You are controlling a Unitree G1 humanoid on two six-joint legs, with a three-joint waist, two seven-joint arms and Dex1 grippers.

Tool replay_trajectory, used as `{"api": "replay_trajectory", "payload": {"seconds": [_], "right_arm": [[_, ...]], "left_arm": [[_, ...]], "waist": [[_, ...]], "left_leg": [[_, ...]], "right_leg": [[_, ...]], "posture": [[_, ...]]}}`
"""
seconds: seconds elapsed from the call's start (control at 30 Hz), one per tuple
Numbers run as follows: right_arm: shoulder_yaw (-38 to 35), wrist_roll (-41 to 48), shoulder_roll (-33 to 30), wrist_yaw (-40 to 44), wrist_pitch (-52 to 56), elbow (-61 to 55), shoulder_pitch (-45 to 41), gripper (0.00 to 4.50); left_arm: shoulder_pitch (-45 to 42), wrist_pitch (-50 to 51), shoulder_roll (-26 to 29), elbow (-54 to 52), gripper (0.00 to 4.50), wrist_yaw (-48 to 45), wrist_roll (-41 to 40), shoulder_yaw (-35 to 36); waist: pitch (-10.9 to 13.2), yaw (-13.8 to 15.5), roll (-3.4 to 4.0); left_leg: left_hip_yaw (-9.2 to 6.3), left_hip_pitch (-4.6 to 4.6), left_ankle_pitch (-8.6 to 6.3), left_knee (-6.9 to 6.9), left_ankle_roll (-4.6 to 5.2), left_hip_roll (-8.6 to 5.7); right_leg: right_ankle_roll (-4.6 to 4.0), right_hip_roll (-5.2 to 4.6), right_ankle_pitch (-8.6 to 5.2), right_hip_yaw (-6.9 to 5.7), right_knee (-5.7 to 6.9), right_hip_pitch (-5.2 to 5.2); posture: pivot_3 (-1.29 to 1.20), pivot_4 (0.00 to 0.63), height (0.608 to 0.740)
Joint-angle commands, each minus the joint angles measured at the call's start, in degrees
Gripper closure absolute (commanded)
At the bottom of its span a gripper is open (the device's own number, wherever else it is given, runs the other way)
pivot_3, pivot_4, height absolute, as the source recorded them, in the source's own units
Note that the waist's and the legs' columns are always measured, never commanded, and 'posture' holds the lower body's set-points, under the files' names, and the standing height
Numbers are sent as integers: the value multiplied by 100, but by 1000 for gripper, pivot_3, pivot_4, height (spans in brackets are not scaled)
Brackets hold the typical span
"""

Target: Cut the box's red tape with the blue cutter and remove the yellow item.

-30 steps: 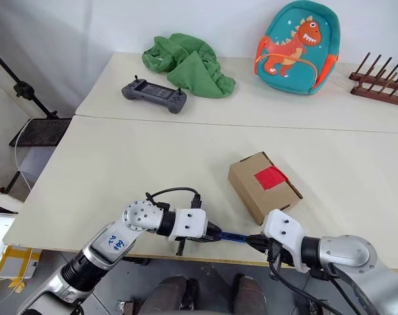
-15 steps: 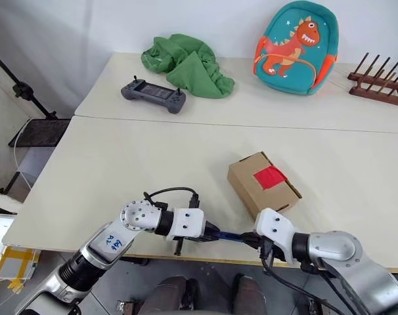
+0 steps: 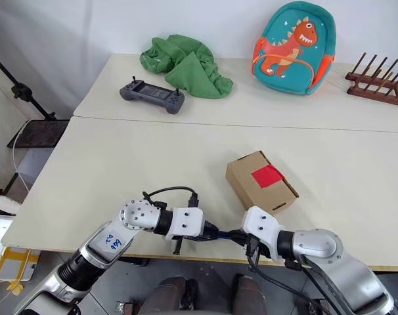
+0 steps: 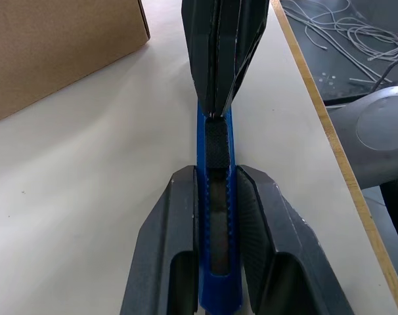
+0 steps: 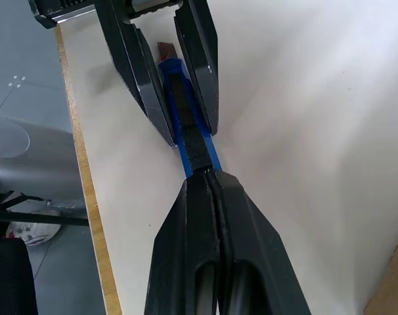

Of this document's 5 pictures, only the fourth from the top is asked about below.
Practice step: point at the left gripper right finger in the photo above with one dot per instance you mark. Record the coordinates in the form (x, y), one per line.
(284, 249)

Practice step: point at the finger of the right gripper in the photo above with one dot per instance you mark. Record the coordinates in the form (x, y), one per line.
(238, 39)
(200, 49)

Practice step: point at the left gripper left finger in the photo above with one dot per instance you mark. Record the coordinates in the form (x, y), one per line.
(163, 249)

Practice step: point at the grey robot body shell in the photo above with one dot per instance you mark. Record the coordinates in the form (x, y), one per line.
(376, 131)

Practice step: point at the blue utility cutter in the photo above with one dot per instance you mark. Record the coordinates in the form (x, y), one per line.
(218, 290)

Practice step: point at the brown cardboard box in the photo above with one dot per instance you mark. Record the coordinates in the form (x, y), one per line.
(54, 49)

